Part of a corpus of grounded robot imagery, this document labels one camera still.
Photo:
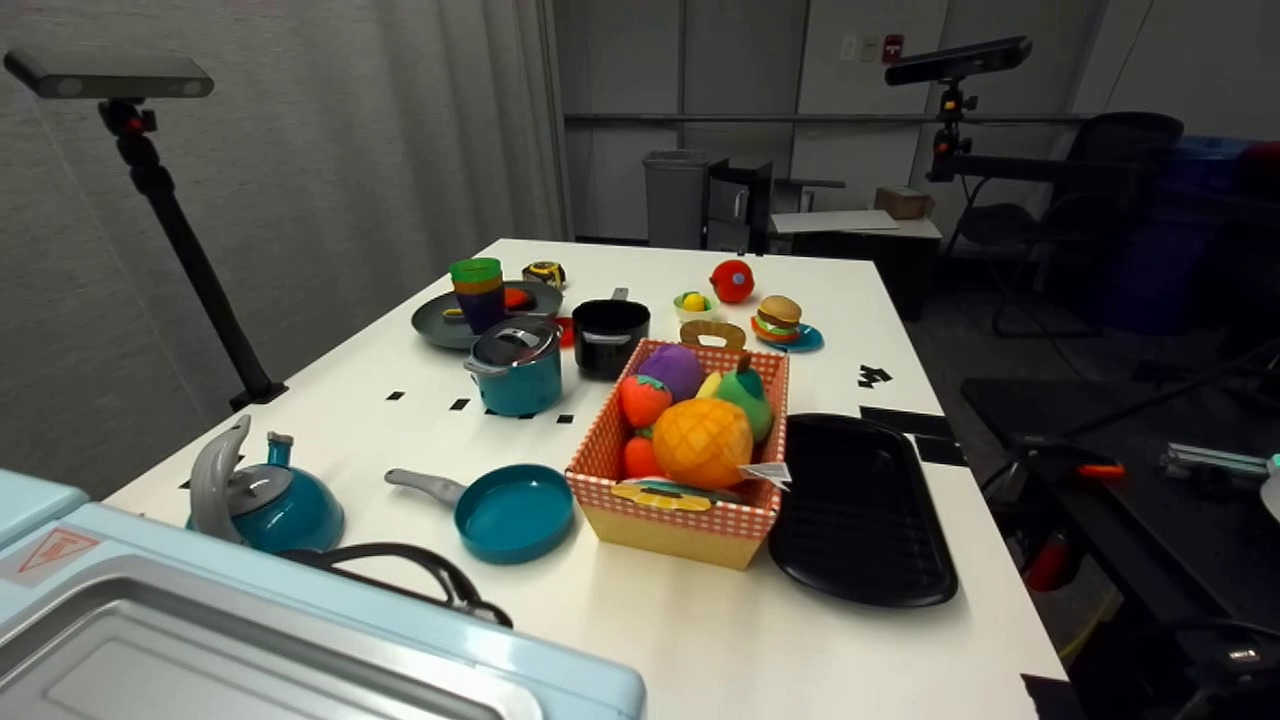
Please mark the purple toy vegetable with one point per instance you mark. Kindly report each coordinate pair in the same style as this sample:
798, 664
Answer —
679, 369

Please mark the teal metal bar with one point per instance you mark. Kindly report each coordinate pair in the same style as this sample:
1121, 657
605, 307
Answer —
1213, 462

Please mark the black toy pot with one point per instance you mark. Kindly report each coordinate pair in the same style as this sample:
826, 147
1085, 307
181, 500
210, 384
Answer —
605, 345

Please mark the green toy cup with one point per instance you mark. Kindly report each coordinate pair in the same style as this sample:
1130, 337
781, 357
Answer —
478, 270

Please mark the blue toy kettle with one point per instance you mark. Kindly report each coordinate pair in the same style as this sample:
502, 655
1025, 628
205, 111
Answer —
286, 504

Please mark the orange plush toy fruit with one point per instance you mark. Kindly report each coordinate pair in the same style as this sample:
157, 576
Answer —
702, 443

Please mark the yellow toy fruit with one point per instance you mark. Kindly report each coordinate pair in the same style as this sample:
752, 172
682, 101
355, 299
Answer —
708, 384

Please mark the red flat toy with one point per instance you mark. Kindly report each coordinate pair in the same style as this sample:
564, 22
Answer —
564, 335

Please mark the green toy fruit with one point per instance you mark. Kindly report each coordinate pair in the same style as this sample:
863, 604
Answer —
748, 404

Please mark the black stereo camera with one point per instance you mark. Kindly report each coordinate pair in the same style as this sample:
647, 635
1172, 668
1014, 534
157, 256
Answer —
960, 61
106, 73

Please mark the cluster of black tape bits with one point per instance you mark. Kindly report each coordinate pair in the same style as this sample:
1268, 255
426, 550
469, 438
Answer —
873, 373

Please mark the toy hamburger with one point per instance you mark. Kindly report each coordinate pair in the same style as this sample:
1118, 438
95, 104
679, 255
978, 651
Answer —
778, 316

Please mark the black box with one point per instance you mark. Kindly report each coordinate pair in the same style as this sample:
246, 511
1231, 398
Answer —
737, 207

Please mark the white side table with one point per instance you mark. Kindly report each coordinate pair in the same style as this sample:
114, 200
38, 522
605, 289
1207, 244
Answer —
854, 224

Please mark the red orange toy bowl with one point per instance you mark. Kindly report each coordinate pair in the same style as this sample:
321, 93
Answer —
518, 299

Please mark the black ribbed baking tray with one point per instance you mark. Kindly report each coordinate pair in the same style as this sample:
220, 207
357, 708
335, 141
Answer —
863, 514

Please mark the orange checkered cardboard basket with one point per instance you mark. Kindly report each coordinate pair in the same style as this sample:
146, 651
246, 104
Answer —
682, 527

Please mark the blue toy frying pan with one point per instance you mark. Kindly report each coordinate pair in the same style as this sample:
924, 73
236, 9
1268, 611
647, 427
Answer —
521, 514

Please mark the blue toy pot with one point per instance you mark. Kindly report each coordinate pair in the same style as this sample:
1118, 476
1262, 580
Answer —
518, 384

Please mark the red toy tomato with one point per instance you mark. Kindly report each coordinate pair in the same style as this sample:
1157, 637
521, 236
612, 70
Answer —
734, 283

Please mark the yellow green toy lemon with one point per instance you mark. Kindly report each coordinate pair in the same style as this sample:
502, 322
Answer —
694, 303

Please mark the black office chair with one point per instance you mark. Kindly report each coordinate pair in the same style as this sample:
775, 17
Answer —
1104, 200

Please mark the small blue toy plate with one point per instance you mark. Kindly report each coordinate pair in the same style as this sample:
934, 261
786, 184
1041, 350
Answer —
811, 342

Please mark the grey bin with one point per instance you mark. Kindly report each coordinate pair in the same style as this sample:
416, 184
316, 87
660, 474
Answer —
682, 200

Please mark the small yellow rimmed toy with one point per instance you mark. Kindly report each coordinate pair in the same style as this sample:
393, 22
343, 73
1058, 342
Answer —
546, 273

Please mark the black camera stand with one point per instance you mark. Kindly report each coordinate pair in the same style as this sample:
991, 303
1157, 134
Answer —
948, 125

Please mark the light blue toaster oven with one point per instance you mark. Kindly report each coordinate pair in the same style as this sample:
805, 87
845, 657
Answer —
267, 625

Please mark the grey round plate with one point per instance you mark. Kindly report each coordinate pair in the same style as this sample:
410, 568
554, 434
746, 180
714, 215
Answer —
442, 322

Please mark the orange toy cup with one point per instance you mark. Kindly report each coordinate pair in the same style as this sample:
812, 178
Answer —
481, 287

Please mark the black camera tripod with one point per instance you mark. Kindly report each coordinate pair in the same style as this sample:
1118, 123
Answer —
173, 224

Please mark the red toy fruit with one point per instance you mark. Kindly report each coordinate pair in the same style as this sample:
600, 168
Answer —
642, 459

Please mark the red toy strawberry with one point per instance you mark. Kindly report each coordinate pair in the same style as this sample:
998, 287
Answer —
647, 402

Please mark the brown cardboard box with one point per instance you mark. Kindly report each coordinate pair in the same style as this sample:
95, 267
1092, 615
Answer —
903, 200

